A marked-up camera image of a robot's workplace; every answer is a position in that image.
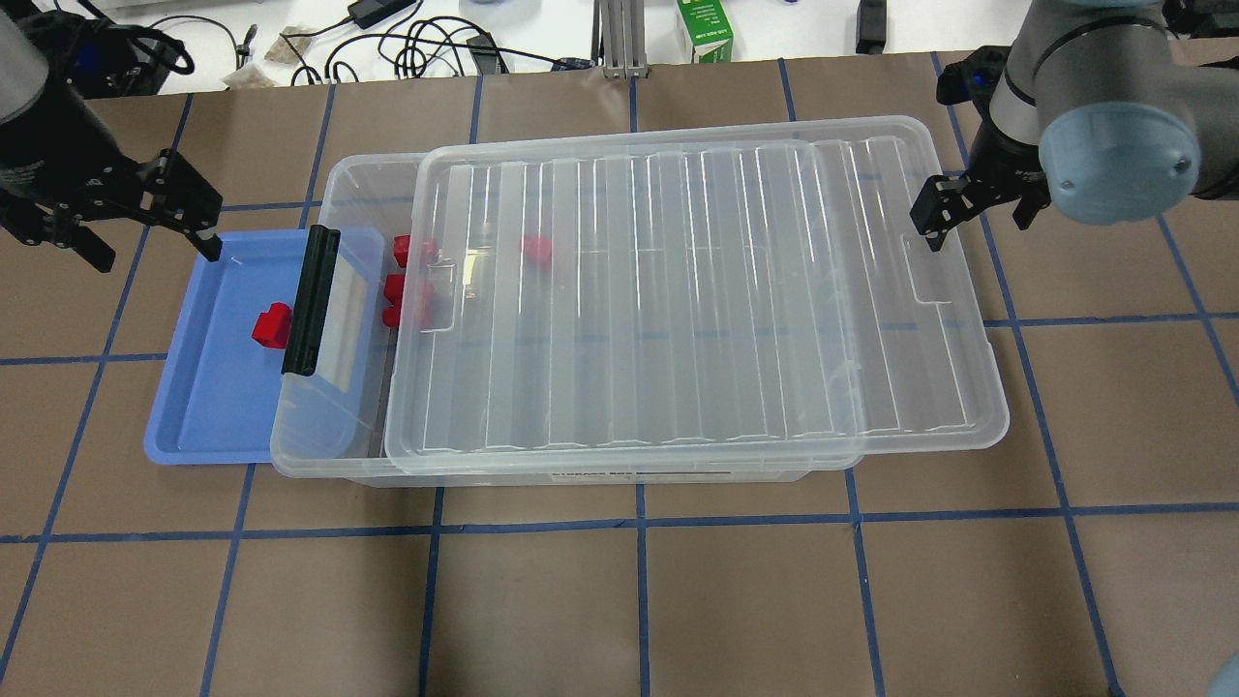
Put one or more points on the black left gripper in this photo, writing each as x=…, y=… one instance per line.
x=50, y=163

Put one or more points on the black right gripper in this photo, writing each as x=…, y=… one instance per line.
x=1007, y=165

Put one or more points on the red block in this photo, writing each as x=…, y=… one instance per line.
x=405, y=315
x=538, y=251
x=272, y=328
x=396, y=287
x=414, y=250

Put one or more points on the clear plastic box lid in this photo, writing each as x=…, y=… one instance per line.
x=925, y=376

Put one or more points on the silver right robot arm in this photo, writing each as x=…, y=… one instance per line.
x=1088, y=112

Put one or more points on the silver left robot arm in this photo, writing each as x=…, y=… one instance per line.
x=26, y=70

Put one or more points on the clear plastic storage box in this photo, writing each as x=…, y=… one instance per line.
x=339, y=387

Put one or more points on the blue plastic tray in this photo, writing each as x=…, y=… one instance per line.
x=216, y=399

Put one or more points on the green white carton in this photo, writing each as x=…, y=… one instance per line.
x=706, y=32

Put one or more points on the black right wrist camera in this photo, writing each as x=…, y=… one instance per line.
x=972, y=79

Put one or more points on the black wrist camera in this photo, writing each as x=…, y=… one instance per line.
x=972, y=79
x=102, y=59

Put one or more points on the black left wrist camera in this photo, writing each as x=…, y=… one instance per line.
x=102, y=59

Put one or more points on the black box latch handle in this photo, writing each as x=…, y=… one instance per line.
x=309, y=312

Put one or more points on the aluminium frame post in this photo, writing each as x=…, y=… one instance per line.
x=619, y=38

